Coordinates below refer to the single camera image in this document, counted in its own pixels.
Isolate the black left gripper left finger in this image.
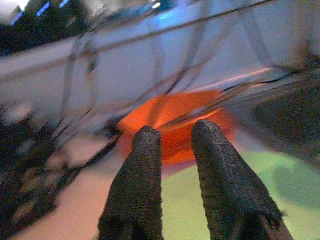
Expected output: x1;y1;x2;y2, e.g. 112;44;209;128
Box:
97;124;165;240

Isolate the orange bowl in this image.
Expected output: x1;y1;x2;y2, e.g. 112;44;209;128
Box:
122;90;233;136

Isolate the orange plate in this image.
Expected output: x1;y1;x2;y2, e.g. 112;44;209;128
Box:
117;117;238;166

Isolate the stainless steel sink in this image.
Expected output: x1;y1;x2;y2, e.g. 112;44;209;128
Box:
224;72;320;163

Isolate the green plate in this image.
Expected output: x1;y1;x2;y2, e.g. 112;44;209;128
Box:
161;149;320;240

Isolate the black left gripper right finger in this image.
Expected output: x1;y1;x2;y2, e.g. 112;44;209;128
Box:
191;119;295;240

